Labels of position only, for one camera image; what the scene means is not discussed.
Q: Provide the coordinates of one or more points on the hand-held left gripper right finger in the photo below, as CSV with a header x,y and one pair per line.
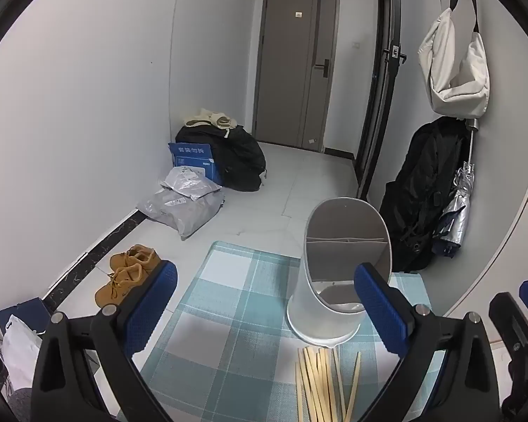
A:
x,y
380,312

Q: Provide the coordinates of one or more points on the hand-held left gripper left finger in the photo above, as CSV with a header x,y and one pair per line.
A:
x,y
152,312

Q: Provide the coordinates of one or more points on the white oval utensil holder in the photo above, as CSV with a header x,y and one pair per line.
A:
x,y
308,299

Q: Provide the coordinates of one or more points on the pile of wooden chopsticks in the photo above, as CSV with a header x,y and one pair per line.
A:
x,y
317,387

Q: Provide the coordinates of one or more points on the white hanging shoulder bag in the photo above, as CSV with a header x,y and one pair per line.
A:
x,y
449,74

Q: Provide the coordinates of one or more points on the tan suede shoe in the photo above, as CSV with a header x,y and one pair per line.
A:
x,y
136,259
119,288

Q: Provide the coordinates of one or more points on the teal checked tablecloth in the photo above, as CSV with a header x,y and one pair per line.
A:
x,y
229,316

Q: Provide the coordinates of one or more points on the grey plastic parcel bag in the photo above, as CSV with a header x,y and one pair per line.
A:
x,y
180,213

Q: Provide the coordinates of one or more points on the silver folded umbrella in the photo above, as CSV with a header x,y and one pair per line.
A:
x,y
460,211

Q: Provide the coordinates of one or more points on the black hanging backpack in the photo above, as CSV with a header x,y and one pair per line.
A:
x,y
418,193

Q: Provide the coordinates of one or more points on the dark blue box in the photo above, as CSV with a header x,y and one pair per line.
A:
x,y
24,314

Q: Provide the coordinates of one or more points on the white plastic parcel bag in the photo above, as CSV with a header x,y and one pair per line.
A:
x,y
189,182

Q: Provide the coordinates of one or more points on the blue cardboard carton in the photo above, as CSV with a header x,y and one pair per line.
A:
x,y
193,158

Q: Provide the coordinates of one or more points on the beige cloth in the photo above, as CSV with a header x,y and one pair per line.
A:
x,y
211,118

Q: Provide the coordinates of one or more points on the dark side door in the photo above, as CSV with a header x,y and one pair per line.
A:
x,y
378,96

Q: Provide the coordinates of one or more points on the grey entrance door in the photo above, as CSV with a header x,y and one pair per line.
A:
x,y
286,74

